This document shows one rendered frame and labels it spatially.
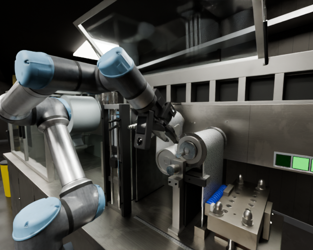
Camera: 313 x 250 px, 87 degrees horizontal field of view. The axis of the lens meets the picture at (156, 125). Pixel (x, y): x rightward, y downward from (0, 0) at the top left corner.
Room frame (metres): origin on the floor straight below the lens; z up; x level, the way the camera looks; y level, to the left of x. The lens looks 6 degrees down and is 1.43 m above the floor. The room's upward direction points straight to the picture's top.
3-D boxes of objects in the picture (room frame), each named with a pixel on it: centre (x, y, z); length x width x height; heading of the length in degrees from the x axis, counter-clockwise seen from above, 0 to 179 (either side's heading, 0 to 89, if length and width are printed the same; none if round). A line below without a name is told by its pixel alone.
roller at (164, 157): (0.84, -0.12, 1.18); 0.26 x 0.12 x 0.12; 141
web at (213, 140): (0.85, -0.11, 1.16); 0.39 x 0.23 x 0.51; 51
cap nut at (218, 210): (0.58, -0.23, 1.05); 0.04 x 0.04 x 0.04
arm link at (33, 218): (0.47, 0.35, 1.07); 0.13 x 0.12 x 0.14; 143
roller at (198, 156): (0.77, -0.21, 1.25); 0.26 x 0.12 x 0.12; 141
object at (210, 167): (0.73, -0.26, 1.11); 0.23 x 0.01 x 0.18; 141
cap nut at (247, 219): (0.53, -0.31, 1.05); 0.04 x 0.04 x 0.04
